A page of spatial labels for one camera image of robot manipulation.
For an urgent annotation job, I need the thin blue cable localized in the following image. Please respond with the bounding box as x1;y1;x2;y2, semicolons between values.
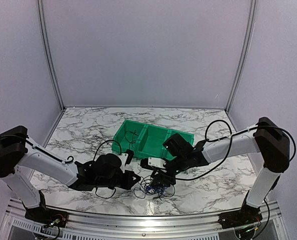
143;183;167;196

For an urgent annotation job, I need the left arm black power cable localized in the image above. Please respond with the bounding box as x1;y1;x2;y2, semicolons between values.
0;139;123;200

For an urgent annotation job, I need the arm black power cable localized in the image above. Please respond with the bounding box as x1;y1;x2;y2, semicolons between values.
173;119;297;181
0;139;123;200

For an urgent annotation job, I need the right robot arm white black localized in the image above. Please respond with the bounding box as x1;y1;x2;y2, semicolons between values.
140;116;294;224

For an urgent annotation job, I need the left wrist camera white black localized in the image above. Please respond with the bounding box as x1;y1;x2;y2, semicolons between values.
118;149;134;173

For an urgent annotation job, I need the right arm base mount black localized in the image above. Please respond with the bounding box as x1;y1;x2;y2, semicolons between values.
217;208;263;229

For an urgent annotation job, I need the right aluminium corner post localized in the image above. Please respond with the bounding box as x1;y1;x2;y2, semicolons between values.
224;0;258;114

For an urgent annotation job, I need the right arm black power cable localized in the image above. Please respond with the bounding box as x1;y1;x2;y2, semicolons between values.
173;119;297;181

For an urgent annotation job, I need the aluminium front frame rail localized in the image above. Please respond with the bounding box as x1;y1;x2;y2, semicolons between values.
3;199;283;240

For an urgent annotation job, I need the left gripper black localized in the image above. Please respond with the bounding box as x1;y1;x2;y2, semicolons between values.
96;170;141;191

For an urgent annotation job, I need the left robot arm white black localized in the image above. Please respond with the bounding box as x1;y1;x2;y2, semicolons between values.
0;125;141;223

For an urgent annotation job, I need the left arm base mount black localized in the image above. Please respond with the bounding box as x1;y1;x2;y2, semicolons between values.
25;208;69;228

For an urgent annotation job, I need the black cable pile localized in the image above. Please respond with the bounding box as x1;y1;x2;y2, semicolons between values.
133;174;177;202

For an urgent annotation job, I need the green three-compartment plastic bin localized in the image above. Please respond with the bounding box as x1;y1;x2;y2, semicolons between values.
111;119;194;161

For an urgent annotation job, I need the aluminium corner post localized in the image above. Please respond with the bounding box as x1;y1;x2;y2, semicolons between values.
36;0;66;112
224;0;258;114

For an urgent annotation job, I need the left aluminium corner post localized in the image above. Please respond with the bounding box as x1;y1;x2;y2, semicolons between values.
36;0;66;112

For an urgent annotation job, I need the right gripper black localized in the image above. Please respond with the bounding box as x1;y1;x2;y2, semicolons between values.
150;154;189;188

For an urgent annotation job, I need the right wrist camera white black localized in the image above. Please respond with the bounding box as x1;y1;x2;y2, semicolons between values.
140;157;167;173

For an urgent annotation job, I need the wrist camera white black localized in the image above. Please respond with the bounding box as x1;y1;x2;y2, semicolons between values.
140;157;167;173
118;149;134;173

